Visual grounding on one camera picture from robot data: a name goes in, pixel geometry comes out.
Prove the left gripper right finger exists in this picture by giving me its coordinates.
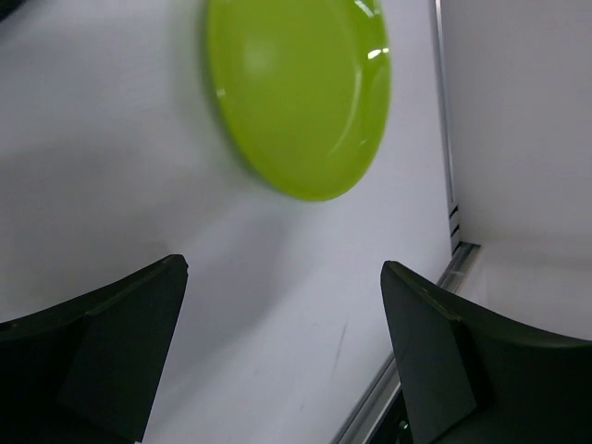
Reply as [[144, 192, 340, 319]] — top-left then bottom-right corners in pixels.
[[380, 262, 591, 443]]

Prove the aluminium rail right side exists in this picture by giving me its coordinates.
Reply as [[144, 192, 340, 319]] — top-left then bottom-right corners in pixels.
[[430, 0, 462, 253]]

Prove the green plate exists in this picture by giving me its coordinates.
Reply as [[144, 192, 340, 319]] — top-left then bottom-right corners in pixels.
[[206, 1, 392, 202]]

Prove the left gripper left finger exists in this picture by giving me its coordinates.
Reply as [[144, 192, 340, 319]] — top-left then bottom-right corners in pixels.
[[1, 254, 189, 443]]

